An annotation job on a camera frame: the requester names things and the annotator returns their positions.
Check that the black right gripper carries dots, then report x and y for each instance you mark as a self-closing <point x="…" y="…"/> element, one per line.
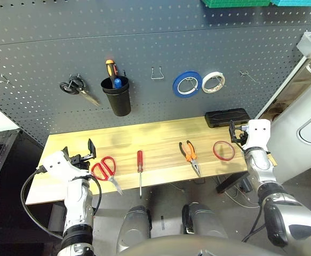
<point x="240" y="137"/>

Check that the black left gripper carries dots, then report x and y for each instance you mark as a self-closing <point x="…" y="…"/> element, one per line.
<point x="79" y="161"/>

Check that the red tape roll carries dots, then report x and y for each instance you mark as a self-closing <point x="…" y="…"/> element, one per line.
<point x="215" y="154"/>

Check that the orange black pliers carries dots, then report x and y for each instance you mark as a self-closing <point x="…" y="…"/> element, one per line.
<point x="190" y="156"/>

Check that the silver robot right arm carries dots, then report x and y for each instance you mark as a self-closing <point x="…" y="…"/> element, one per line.
<point x="259" y="165"/>

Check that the dark grey pegboard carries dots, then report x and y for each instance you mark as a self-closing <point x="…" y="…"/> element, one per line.
<point x="171" y="40"/>

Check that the black tool case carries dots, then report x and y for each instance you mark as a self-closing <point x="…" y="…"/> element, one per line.
<point x="226" y="117"/>

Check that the black power adapter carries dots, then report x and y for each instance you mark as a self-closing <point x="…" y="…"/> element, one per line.
<point x="245" y="184"/>

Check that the white tape roll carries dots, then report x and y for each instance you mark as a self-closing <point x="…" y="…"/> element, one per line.
<point x="205" y="85"/>

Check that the black plastic cup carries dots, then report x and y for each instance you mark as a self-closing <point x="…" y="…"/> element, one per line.
<point x="120" y="104"/>

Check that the blue tape roll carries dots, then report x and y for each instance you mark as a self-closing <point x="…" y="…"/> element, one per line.
<point x="176" y="89"/>

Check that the orange black screwdriver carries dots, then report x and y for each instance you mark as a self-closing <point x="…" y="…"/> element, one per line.
<point x="110" y="69"/>

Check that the silver robot right leg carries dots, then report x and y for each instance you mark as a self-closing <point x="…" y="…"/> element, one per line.
<point x="206" y="218"/>

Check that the silver robot leg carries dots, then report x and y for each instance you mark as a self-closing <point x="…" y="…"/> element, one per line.
<point x="132" y="226"/>
<point x="206" y="218"/>

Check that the silver robot left leg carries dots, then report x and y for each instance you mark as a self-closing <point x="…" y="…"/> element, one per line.
<point x="132" y="226"/>

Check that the clear plastic bin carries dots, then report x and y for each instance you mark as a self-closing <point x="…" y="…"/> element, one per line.
<point x="308" y="46"/>

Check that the grey robot torso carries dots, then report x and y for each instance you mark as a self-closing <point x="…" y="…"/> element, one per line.
<point x="198" y="246"/>

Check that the green plastic crate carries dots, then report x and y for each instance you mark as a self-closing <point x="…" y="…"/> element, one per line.
<point x="235" y="3"/>

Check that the teal plastic crate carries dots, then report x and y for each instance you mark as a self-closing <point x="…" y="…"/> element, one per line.
<point x="296" y="2"/>

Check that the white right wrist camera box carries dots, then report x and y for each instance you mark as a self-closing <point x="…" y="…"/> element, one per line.
<point x="259" y="133"/>

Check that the white frame post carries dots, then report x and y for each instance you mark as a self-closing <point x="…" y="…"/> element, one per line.
<point x="280" y="86"/>

